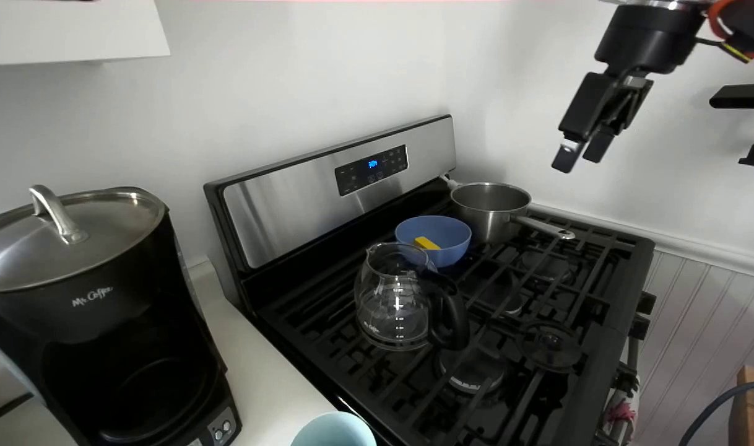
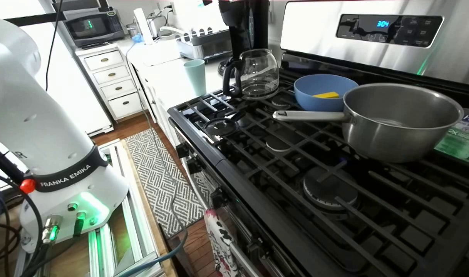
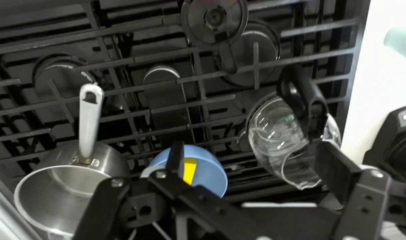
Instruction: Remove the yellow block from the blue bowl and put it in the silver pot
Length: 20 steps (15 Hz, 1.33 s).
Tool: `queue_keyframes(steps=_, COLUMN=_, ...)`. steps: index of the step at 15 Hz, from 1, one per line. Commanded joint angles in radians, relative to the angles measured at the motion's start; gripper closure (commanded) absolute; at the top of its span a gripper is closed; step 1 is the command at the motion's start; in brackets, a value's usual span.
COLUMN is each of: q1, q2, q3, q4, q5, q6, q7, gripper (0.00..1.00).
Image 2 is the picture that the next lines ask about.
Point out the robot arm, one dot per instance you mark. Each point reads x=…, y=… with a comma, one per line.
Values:
x=38, y=115

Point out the blue bowl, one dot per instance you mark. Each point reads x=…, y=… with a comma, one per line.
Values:
x=315, y=86

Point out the yellow block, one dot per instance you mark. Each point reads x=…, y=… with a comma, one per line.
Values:
x=327, y=95

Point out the silver pot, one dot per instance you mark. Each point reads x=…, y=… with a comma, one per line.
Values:
x=396, y=130

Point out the stove burner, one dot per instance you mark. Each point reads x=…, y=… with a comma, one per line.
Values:
x=329, y=188
x=221, y=127
x=277, y=144
x=282, y=103

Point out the stove knob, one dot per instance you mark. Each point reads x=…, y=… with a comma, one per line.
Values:
x=182, y=150
x=194, y=165
x=219, y=198

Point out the glass coffee carafe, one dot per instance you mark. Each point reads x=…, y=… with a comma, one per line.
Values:
x=259, y=75

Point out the teal cup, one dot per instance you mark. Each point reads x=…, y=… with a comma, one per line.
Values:
x=196, y=77

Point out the grey patterned rug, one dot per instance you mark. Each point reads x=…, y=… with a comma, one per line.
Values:
x=163, y=181

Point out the dish rack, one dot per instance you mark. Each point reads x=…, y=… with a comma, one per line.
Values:
x=205, y=44

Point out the patterned dish towel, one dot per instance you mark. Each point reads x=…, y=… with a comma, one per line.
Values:
x=219, y=242

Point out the black coffee maker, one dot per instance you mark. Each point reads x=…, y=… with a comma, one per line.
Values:
x=244, y=23

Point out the white drawer cabinet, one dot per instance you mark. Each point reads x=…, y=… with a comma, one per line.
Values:
x=113, y=82

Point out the stainless steel gas stove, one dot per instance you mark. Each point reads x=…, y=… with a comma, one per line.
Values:
x=334, y=231

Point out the white paper towel roll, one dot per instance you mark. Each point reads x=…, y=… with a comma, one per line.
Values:
x=143, y=25

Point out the black microwave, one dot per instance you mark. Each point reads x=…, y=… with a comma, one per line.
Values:
x=94, y=27

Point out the green wipes packet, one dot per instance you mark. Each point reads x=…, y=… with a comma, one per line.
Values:
x=459, y=140

